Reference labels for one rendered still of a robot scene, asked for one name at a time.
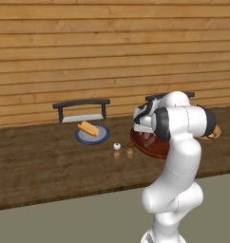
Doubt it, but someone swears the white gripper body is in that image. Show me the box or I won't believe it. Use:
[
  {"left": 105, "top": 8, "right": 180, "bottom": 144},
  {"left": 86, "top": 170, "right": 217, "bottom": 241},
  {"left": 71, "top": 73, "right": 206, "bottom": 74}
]
[{"left": 133, "top": 122, "right": 157, "bottom": 134}]

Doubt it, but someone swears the brown sausage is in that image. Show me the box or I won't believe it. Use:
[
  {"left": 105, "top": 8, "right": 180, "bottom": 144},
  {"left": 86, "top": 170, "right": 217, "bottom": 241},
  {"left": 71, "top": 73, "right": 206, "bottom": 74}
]
[
  {"left": 144, "top": 138, "right": 160, "bottom": 149},
  {"left": 143, "top": 132, "right": 157, "bottom": 140}
]

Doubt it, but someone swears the dark red bowl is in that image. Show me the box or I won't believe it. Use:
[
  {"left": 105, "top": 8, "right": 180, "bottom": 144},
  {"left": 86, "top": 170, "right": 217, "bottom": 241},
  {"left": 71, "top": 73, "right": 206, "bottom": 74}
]
[{"left": 129, "top": 126, "right": 172, "bottom": 160}]

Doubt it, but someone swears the blue rimmed grey plate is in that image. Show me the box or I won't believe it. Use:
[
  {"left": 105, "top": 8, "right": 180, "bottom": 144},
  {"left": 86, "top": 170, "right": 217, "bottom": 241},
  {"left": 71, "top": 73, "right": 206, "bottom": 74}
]
[{"left": 74, "top": 122, "right": 111, "bottom": 146}]

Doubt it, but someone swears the yellow bun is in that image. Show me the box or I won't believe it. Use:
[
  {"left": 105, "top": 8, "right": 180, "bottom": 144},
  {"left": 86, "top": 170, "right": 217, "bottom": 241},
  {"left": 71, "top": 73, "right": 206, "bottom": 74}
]
[{"left": 77, "top": 121, "right": 101, "bottom": 138}]

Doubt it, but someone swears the orange brown plate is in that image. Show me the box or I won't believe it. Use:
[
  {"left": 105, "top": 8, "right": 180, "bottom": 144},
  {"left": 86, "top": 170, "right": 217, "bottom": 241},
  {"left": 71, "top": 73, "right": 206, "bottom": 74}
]
[{"left": 200, "top": 124, "right": 222, "bottom": 141}]

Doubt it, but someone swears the wooden shaker with brown top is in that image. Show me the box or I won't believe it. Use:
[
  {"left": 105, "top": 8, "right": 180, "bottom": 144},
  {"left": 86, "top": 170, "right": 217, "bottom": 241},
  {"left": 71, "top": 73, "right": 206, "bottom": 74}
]
[{"left": 125, "top": 140, "right": 135, "bottom": 159}]

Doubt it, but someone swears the wooden shaker with white top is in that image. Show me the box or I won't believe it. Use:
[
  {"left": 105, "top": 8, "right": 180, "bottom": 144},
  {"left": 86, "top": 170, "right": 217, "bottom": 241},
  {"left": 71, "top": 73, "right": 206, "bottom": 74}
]
[{"left": 112, "top": 141, "right": 122, "bottom": 160}]

